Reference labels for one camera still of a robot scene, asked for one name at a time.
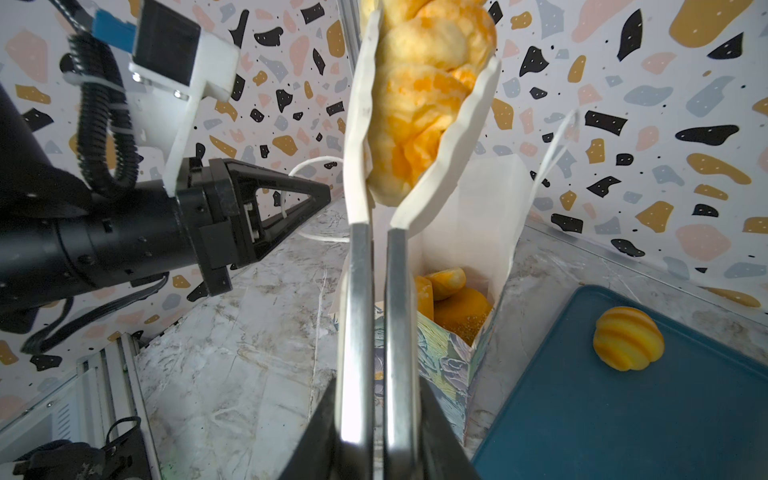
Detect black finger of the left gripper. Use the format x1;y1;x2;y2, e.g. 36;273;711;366
224;159;331;264

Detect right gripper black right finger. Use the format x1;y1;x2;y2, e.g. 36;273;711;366
419;378;480;480

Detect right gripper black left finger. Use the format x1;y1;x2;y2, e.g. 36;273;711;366
278;378;337;480

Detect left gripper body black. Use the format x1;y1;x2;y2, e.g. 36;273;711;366
176;157;264;296

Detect large sugared oval bread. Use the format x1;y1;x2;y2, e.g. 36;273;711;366
434;287;493;345

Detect glossy orange oval bread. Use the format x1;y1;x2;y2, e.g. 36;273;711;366
425;267;467;301

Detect metal tongs cream tips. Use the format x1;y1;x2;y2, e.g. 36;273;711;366
332;11;500;479

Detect floral paper bag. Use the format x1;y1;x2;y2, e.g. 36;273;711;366
287;107;580;448

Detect small striped bun top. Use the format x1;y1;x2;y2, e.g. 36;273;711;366
592;306;665;372

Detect twisted glazed pastry bread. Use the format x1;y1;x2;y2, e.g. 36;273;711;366
360;0;497;207

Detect striped croissant bread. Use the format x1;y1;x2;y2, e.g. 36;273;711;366
414;276;434;321

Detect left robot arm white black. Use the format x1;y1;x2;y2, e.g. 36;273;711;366
1;96;331;355

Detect teal rectangular tray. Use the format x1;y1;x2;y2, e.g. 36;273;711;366
473;285;767;479

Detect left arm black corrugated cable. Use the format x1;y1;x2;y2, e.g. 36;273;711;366
50;0;142;199

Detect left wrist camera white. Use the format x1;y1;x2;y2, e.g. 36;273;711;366
91;1;240;198

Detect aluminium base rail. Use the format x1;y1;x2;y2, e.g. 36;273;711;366
1;334;162;479

